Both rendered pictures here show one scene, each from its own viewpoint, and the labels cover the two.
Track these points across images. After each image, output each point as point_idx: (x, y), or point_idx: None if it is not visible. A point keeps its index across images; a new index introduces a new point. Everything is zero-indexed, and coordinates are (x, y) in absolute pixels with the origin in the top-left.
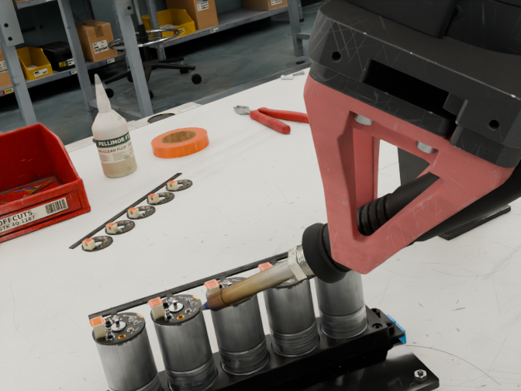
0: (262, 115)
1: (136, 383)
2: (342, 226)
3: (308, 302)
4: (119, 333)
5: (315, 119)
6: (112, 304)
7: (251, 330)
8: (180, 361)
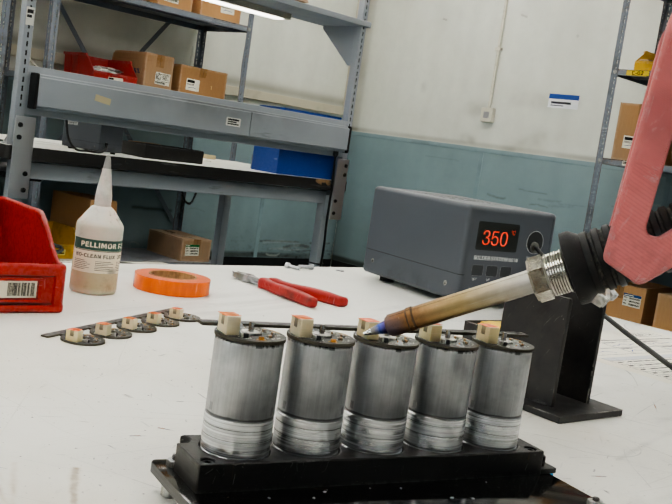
0: (278, 284)
1: (255, 412)
2: (637, 212)
3: (470, 383)
4: (255, 337)
5: (671, 56)
6: (125, 392)
7: (403, 392)
8: (313, 404)
